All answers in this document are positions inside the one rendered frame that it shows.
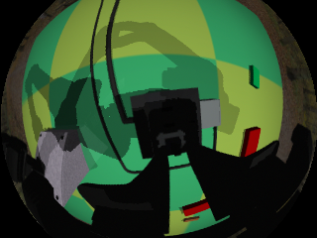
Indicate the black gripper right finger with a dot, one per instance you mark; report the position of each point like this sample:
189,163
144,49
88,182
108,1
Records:
223,176

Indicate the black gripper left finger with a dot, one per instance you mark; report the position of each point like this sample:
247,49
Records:
148,192

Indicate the red rectangular block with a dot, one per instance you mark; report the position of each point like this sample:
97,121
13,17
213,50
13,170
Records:
252,137
196,207

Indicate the green block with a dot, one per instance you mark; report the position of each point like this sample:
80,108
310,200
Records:
254,78

